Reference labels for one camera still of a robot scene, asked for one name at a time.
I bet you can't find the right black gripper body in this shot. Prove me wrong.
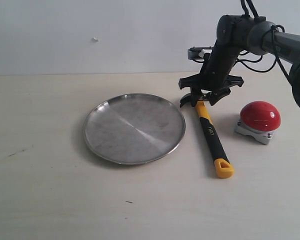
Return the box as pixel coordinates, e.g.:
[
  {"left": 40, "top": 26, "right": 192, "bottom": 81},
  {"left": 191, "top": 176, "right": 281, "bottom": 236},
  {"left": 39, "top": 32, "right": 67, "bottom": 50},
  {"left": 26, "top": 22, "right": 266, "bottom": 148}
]
[{"left": 178, "top": 40, "right": 244, "bottom": 92}]

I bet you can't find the yellow black claw hammer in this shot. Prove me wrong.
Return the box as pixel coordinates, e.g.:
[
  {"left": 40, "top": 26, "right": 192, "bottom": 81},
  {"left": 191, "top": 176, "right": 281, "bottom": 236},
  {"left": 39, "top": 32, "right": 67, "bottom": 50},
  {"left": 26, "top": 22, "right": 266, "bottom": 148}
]
[{"left": 194, "top": 97, "right": 235, "bottom": 179}]

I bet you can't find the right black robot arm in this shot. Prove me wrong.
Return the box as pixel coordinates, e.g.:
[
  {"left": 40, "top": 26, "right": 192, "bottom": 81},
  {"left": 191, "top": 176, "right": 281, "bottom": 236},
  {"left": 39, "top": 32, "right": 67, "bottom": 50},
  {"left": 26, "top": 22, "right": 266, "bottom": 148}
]
[{"left": 178, "top": 14, "right": 300, "bottom": 108}]

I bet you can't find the red dome push button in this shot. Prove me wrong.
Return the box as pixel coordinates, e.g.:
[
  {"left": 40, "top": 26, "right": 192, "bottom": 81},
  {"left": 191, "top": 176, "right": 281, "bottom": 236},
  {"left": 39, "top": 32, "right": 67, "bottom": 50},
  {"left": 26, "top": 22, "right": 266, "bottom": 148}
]
[{"left": 234, "top": 101, "right": 281, "bottom": 145}]

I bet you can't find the round stainless steel plate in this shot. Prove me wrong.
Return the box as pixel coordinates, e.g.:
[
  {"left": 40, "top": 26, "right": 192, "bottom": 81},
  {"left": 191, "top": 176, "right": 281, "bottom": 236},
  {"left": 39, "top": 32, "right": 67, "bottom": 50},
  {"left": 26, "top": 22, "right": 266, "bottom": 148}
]
[{"left": 82, "top": 93, "right": 186, "bottom": 166}]

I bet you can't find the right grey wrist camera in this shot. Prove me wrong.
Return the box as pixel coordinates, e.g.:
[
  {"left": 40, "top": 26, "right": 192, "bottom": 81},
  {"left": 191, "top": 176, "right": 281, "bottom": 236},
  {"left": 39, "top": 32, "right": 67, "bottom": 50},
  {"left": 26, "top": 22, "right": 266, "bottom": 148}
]
[{"left": 187, "top": 46, "right": 213, "bottom": 61}]

